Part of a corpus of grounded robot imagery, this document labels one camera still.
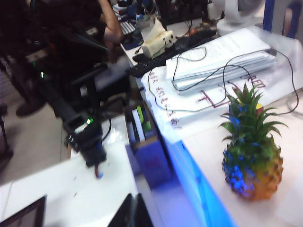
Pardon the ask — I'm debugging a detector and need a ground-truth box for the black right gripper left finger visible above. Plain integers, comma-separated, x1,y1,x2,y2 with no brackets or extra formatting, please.
108,193,135,227

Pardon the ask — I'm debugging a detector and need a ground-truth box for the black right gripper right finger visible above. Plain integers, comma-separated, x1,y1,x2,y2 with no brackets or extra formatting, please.
135,193,155,227

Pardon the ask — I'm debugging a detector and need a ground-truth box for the plastic pineapple with green crown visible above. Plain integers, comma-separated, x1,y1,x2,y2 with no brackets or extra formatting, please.
219,83,285,201

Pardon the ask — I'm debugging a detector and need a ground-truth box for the bare person forearm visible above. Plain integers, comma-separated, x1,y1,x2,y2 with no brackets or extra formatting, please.
98,0,125,48

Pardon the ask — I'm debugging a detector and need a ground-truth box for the white robot base platform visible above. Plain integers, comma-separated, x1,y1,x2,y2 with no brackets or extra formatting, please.
0,141,142,227

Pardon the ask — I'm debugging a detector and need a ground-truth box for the open cardboard box with files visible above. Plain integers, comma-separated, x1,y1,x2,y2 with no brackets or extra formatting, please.
125,101,174,190

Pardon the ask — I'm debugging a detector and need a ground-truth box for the black framed screen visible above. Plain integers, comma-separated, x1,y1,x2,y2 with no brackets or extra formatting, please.
0,195,47,227

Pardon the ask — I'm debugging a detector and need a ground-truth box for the white plastic bag red print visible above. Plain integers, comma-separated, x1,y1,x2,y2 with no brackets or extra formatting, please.
141,26,303,130

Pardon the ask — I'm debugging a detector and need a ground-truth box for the black keyboard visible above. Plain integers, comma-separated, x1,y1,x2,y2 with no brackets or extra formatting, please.
125,28,218,78

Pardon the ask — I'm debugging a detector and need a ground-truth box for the colourful Rubik's cube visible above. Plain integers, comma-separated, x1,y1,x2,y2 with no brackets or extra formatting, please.
236,100,264,116

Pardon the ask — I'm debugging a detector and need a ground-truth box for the panda tissue box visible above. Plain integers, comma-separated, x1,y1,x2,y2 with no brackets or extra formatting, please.
141,17,178,59

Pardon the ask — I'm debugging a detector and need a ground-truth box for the stack of printed papers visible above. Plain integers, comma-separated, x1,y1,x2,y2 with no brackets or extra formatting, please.
165,27,277,92

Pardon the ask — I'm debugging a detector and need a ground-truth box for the person in dark clothes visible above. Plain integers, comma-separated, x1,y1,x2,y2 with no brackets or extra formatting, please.
0,0,109,118

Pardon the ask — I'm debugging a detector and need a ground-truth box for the white desk fan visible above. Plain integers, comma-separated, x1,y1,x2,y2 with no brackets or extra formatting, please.
216,0,267,36

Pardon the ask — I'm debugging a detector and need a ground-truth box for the blue file holder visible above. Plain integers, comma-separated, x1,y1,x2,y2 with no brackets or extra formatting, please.
262,0,303,39

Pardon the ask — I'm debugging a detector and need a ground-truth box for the thin black cable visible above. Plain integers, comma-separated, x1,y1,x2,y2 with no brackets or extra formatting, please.
148,46,299,116

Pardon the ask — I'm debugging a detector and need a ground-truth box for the grey power strip cable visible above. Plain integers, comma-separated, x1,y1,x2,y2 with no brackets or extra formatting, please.
287,93,303,112

